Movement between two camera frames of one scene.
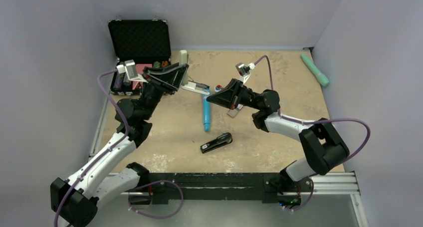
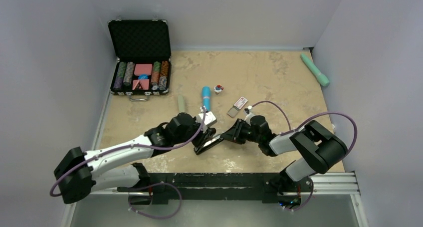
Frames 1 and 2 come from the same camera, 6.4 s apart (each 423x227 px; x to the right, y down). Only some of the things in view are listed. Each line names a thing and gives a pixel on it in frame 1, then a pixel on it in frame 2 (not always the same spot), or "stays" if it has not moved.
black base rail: x=160 y=187 stays
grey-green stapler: x=183 y=59 -> x=180 y=104
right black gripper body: x=239 y=95 -> x=243 y=132
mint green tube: x=322 y=80 stays
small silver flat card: x=234 y=110 stays
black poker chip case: x=145 y=41 stays
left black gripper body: x=162 y=85 -> x=198 y=139
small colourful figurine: x=218 y=88 stays
